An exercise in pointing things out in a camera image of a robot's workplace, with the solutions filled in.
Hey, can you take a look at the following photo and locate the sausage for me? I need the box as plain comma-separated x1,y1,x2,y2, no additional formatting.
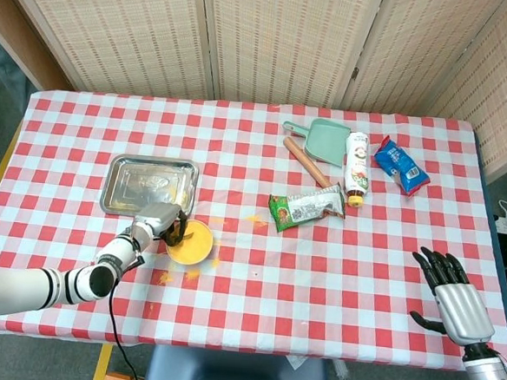
280,135,334,190

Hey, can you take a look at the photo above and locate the blue snack bag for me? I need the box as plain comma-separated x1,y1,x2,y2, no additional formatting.
370,134,435,200

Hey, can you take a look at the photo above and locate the blue chair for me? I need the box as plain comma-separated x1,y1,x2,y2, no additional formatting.
143,344,333,380

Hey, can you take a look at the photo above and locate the red white checkered tablecloth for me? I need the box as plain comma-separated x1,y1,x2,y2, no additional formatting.
0,84,507,375

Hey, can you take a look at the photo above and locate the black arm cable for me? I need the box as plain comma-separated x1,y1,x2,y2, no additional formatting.
101,249,153,380

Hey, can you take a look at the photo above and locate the rectangular metal tray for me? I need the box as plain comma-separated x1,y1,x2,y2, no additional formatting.
98,153,201,222

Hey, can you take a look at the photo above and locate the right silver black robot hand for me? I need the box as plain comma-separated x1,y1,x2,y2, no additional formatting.
405,246,502,349

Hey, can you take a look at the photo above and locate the woven folding screen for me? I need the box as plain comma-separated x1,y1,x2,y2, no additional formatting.
0,0,507,182

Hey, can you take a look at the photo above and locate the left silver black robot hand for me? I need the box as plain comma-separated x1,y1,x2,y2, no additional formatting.
130,200,191,250

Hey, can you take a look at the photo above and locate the white bottle with yellow cap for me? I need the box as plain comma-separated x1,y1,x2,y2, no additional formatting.
341,130,374,209

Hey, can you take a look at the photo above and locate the green snack bag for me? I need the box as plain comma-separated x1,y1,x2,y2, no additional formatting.
267,178,349,238

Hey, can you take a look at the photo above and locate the yellow bowl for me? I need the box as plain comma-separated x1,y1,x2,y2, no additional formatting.
164,217,215,268

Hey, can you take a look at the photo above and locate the green plastic dustpan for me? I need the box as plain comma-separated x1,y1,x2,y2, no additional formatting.
280,115,353,170

